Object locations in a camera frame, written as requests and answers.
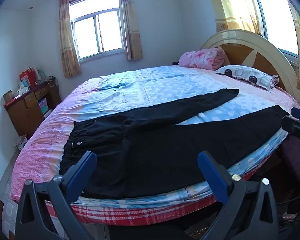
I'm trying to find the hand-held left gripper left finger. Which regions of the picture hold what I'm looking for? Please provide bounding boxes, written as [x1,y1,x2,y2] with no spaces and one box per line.
[15,151,98,240]

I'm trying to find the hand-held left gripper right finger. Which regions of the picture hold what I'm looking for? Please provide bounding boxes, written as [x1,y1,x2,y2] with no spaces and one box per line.
[197,151,281,240]

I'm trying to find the black pants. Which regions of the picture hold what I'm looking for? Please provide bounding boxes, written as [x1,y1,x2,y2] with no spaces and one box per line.
[59,88,290,199]

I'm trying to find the dark purple ribbed clothing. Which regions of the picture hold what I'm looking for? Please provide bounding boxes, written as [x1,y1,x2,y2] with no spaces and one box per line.
[277,134,300,189]

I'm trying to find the red plaid mattress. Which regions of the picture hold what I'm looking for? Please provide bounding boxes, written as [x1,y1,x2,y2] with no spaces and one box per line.
[47,192,218,227]

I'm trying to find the patterned grey white pillow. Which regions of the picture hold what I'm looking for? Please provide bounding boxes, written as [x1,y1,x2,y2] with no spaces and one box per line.
[215,65,279,92]

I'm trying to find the small cardboard box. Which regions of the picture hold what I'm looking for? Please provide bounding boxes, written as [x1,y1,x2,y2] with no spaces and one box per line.
[13,134,28,151]

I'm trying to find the cream and wood headboard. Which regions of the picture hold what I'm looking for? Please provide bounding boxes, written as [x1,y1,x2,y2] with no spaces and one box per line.
[200,29,300,105]

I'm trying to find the stack of blue packets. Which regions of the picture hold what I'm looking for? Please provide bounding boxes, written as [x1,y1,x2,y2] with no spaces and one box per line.
[37,97,50,117]

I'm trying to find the brown wooden desk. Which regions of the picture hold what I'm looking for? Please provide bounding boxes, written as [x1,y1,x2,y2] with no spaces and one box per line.
[3,79,62,140]

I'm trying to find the round bed with blue-pink sheet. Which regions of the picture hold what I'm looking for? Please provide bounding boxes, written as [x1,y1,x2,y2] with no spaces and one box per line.
[11,65,300,207]

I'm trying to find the open cardboard box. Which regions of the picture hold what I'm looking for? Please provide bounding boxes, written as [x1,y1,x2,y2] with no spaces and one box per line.
[3,89,15,104]

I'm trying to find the red bag on cabinet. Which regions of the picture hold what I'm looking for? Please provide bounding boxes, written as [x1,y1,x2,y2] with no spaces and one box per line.
[19,67,37,88]

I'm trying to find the pink floral folded blanket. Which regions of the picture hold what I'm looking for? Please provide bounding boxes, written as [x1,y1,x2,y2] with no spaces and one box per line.
[178,49,227,70]

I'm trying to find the sliding window with frame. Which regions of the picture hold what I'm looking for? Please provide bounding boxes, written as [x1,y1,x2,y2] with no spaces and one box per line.
[249,0,300,58]
[69,0,125,60]

